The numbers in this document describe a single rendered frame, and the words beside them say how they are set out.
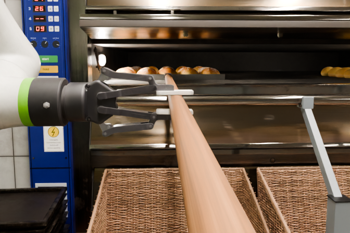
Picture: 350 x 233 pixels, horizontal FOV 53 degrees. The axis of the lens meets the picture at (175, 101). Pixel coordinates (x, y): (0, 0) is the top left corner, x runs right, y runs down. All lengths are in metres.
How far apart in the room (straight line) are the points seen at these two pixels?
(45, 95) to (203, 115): 0.85
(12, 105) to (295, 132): 1.10
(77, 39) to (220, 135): 0.66
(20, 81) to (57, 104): 0.08
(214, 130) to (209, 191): 1.21
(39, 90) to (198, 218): 0.53
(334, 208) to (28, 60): 0.76
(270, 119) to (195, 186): 1.26
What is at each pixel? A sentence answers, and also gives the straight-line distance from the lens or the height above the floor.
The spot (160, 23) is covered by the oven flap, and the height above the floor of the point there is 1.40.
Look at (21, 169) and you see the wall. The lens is 1.52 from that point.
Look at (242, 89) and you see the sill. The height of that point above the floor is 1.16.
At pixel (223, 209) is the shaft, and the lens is 0.17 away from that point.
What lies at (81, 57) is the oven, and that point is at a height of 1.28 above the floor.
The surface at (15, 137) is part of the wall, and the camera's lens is 1.50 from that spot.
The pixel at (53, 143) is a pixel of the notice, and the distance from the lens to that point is 1.42.
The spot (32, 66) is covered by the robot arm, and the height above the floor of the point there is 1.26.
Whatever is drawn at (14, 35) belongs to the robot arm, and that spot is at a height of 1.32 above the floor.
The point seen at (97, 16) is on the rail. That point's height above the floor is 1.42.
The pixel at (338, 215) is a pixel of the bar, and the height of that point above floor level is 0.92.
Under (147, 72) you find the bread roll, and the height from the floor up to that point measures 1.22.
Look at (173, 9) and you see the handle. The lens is 1.26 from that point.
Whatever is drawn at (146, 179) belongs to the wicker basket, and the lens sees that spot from 1.39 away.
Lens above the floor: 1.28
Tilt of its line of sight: 7 degrees down
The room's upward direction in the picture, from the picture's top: straight up
